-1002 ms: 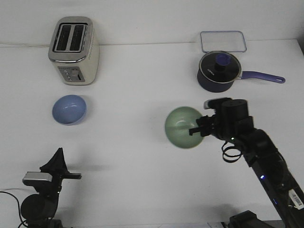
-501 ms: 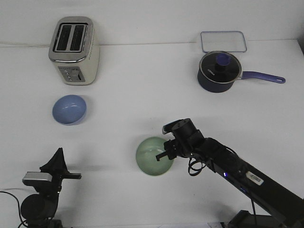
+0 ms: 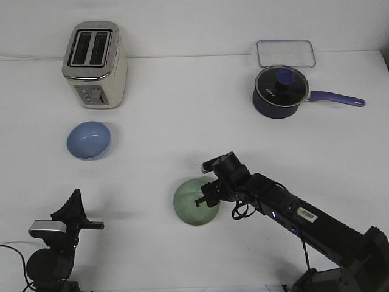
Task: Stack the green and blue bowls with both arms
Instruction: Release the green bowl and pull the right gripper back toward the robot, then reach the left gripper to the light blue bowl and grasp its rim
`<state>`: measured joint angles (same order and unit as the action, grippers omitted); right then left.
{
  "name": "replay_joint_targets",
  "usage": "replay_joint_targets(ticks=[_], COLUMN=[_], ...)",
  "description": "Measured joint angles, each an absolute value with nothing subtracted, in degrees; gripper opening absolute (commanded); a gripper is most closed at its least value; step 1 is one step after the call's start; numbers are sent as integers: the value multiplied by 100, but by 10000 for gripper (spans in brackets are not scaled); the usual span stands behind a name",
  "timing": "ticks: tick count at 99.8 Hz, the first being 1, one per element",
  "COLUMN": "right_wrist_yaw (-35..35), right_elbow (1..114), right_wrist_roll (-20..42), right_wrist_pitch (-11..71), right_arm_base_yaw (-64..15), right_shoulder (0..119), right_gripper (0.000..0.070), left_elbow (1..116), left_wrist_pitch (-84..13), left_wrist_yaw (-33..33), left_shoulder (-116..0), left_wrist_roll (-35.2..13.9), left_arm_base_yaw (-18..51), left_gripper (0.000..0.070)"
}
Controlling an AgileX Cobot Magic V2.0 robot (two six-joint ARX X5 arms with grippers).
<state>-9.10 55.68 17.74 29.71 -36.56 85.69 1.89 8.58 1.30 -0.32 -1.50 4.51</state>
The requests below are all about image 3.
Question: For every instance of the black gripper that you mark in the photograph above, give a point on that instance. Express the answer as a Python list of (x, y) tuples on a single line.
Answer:
[(232, 174), (68, 239)]

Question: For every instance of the green bowl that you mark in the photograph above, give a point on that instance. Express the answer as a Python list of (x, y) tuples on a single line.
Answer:
[(184, 203)]

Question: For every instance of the blue bowl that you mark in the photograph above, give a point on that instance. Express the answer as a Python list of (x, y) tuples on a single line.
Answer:
[(89, 140)]

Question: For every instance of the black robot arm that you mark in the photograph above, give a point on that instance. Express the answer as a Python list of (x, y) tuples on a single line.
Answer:
[(50, 268), (362, 259)]

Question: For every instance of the dark blue saucepan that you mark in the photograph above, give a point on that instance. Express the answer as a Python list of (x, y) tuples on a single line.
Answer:
[(277, 112)]

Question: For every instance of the glass pot lid blue knob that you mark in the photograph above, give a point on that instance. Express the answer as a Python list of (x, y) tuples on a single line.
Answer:
[(282, 86)]

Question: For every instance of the cream and chrome toaster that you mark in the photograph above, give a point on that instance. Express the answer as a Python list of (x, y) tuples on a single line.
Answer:
[(94, 65)]

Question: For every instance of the clear rectangular container lid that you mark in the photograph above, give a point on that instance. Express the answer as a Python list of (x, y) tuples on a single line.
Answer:
[(294, 53)]

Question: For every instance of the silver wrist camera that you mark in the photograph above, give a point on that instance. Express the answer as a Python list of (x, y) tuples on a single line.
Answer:
[(46, 228), (213, 165)]

